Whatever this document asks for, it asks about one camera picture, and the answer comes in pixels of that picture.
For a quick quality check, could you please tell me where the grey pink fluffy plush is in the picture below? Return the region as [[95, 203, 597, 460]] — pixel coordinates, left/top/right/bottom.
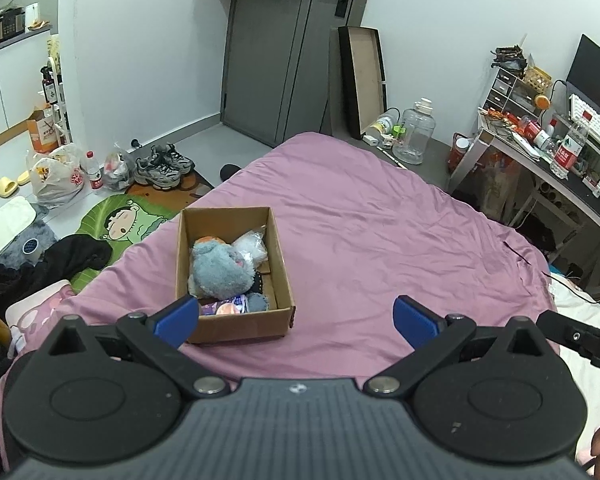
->
[[187, 242, 254, 300]]

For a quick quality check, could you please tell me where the white keyboard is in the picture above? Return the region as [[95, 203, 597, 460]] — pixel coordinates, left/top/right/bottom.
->
[[568, 93, 600, 145]]

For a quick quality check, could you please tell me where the white plastic shopping bag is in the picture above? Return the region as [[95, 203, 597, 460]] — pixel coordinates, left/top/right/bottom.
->
[[26, 143, 85, 207]]

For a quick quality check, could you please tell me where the green cartoon floor mat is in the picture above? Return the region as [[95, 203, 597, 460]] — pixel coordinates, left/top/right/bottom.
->
[[76, 194, 176, 266]]

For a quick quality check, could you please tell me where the clear large water jug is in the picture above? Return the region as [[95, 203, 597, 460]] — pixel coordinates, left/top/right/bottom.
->
[[392, 98, 436, 166]]

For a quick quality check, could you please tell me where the yellow slipper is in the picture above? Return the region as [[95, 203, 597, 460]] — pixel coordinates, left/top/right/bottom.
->
[[0, 177, 19, 198]]

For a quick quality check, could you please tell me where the pink cartoon pillow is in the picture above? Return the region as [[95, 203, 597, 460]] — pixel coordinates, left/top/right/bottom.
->
[[5, 280, 76, 359]]

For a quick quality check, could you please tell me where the black clothing pile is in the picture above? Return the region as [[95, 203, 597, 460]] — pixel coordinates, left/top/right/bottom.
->
[[0, 234, 112, 316]]

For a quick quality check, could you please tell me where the desk drawer organizer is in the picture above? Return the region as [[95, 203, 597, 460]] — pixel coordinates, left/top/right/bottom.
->
[[483, 67, 535, 116]]

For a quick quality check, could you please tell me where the hamburger plush toy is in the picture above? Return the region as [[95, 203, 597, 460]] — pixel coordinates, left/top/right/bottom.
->
[[194, 236, 226, 245]]

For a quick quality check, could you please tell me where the water bottle on floor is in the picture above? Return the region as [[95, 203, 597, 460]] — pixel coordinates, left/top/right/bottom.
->
[[85, 151, 104, 190]]

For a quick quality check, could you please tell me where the computer monitor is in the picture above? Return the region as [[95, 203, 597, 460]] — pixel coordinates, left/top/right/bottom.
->
[[566, 35, 600, 113]]

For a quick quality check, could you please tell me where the blue tissue packet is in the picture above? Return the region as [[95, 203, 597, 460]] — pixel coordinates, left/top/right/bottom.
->
[[200, 295, 248, 316]]

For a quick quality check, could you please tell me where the dark grey door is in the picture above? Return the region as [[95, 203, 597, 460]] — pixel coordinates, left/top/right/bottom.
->
[[221, 0, 367, 146]]

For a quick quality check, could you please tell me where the brown cardboard box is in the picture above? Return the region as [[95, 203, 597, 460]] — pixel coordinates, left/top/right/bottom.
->
[[175, 207, 296, 344]]

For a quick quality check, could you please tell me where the flat framed cardboard panel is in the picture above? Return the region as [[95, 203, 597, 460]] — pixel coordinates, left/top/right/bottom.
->
[[338, 26, 388, 140]]

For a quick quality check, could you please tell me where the grey plastic bag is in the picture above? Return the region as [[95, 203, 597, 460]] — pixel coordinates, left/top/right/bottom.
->
[[102, 145, 135, 192]]

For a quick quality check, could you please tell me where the plastic water bottle red label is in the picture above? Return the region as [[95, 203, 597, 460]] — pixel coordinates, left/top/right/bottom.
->
[[550, 117, 588, 179]]

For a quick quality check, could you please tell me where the small cardboard box on floor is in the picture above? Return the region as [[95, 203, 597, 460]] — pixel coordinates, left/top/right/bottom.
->
[[27, 107, 59, 154]]

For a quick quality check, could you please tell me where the white kitchen cabinet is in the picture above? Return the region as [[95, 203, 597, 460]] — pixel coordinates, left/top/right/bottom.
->
[[0, 26, 50, 133]]

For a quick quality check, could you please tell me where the black stitched cloth toy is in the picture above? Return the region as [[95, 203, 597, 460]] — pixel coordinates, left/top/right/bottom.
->
[[249, 271, 263, 294]]

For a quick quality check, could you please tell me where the black slipper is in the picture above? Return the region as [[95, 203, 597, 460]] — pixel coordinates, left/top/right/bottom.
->
[[220, 164, 242, 182]]

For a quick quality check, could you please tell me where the white desk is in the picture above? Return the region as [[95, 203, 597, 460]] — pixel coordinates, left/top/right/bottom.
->
[[446, 113, 600, 228]]

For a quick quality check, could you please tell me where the grey sneakers pair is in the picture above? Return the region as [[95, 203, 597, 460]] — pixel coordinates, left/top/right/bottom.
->
[[134, 143, 195, 191]]

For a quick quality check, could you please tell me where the clear bag white stuffing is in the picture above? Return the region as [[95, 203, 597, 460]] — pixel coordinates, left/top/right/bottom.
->
[[232, 226, 268, 269]]

